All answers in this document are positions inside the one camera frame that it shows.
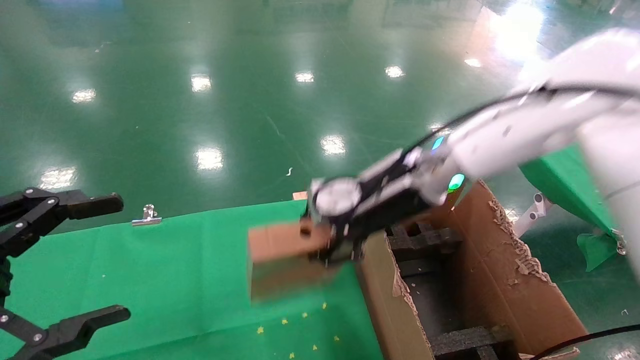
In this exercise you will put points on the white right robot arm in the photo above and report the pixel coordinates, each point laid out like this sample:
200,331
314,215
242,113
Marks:
525,130

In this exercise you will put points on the small brown cardboard box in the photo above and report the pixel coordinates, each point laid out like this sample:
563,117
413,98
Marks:
280,265

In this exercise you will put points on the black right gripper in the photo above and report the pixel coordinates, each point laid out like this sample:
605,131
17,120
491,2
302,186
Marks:
395,195

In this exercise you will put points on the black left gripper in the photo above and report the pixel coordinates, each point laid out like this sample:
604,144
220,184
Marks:
4,277

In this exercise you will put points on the large open cardboard carton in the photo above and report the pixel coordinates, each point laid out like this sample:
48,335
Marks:
500,280

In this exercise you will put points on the silver binder clip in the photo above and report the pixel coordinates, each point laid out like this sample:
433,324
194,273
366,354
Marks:
620,245
148,216

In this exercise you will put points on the white metal stand base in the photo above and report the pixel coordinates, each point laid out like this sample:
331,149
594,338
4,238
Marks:
537,207

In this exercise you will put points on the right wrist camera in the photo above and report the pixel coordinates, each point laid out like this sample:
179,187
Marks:
337,196

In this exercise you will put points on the black foam insert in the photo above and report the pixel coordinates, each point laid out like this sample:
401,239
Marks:
465,340
425,240

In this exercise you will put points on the large green table cloth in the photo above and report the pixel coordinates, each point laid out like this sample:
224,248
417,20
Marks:
175,280

